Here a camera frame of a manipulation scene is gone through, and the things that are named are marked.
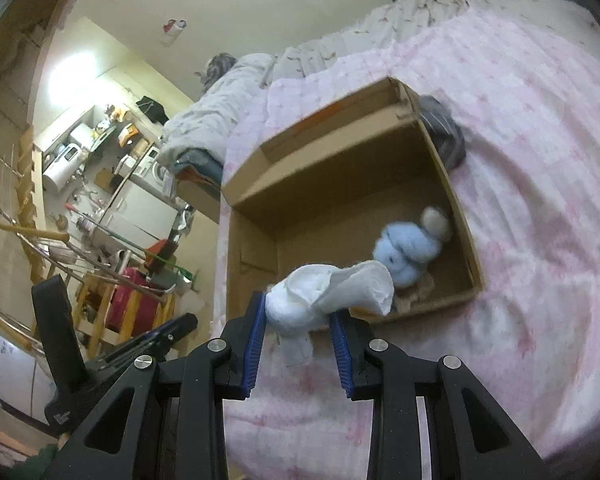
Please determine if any blue plush toy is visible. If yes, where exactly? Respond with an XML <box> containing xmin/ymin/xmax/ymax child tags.
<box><xmin>372</xmin><ymin>205</ymin><xmax>453</xmax><ymax>291</ymax></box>

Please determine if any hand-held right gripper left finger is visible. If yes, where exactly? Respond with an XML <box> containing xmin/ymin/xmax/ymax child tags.
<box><xmin>45</xmin><ymin>291</ymin><xmax>267</xmax><ymax>480</ymax></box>

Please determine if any wooden ladder shelf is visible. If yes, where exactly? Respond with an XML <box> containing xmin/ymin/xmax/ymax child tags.
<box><xmin>15</xmin><ymin>125</ymin><xmax>48</xmax><ymax>286</ymax></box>

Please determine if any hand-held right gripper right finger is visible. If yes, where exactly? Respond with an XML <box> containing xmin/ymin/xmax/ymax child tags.
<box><xmin>329</xmin><ymin>309</ymin><xmax>553</xmax><ymax>480</ymax></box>

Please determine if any dark grey striped cloth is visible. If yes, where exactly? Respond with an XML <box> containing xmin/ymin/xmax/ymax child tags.
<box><xmin>419</xmin><ymin>95</ymin><xmax>467</xmax><ymax>171</ymax></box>

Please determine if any red bag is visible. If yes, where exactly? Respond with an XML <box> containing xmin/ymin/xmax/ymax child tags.
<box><xmin>107</xmin><ymin>267</ymin><xmax>166</xmax><ymax>336</ymax></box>

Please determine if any yellow wooden rack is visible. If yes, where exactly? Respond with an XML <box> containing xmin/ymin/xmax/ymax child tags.
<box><xmin>75</xmin><ymin>270</ymin><xmax>176</xmax><ymax>356</ymax></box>

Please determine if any white round appliance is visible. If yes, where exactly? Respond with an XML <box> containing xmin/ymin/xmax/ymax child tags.
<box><xmin>42</xmin><ymin>142</ymin><xmax>88</xmax><ymax>193</ymax></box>

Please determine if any white washing machine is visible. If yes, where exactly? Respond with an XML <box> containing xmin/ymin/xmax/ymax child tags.
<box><xmin>132</xmin><ymin>147</ymin><xmax>173</xmax><ymax>193</ymax></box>

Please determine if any white cabinet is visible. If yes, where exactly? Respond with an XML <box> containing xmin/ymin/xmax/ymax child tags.
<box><xmin>100</xmin><ymin>180</ymin><xmax>181</xmax><ymax>246</ymax></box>

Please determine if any grey tabby cat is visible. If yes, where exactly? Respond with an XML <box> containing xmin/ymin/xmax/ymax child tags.
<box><xmin>195</xmin><ymin>52</ymin><xmax>238</xmax><ymax>93</ymax></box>

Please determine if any red white wall fixture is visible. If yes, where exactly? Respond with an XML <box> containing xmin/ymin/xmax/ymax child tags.
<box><xmin>160</xmin><ymin>17</ymin><xmax>188</xmax><ymax>48</ymax></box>

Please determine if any pink printed blanket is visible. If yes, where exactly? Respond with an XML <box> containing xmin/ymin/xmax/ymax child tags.
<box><xmin>212</xmin><ymin>0</ymin><xmax>600</xmax><ymax>480</ymax></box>

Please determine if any beige bed frame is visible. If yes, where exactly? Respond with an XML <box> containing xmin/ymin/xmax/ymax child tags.
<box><xmin>177</xmin><ymin>180</ymin><xmax>221</xmax><ymax>223</ymax></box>

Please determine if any dark green cloth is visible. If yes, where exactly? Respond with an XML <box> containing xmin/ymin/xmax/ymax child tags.
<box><xmin>25</xmin><ymin>445</ymin><xmax>61</xmax><ymax>480</ymax></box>

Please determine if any white towel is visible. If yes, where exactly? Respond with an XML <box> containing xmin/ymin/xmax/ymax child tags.
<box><xmin>265</xmin><ymin>260</ymin><xmax>396</xmax><ymax>368</ymax></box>

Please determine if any black hanging garment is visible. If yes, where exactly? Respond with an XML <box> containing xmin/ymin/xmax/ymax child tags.
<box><xmin>136</xmin><ymin>95</ymin><xmax>168</xmax><ymax>123</ymax></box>

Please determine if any teal orange mat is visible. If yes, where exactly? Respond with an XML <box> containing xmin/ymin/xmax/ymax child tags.
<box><xmin>175</xmin><ymin>147</ymin><xmax>226</xmax><ymax>186</ymax></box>

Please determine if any crumpled brown paper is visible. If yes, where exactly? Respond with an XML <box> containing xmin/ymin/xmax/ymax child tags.
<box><xmin>395</xmin><ymin>275</ymin><xmax>436</xmax><ymax>311</ymax></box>

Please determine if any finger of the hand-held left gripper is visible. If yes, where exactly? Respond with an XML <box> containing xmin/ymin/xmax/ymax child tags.
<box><xmin>97</xmin><ymin>330</ymin><xmax>167</xmax><ymax>363</ymax></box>
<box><xmin>100</xmin><ymin>314</ymin><xmax>198</xmax><ymax>363</ymax></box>

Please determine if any brown cardboard box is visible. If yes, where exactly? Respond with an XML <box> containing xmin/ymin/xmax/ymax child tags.
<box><xmin>221</xmin><ymin>76</ymin><xmax>483</xmax><ymax>333</ymax></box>

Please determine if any metal drying rack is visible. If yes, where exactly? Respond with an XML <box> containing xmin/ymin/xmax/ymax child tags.
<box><xmin>0</xmin><ymin>200</ymin><xmax>176</xmax><ymax>301</ymax></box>

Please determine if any white fluffy blanket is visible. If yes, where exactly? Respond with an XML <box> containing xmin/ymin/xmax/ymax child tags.
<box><xmin>161</xmin><ymin>54</ymin><xmax>281</xmax><ymax>166</ymax></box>

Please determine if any grey patterned quilt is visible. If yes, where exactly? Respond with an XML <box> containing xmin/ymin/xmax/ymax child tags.
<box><xmin>272</xmin><ymin>0</ymin><xmax>486</xmax><ymax>81</ymax></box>

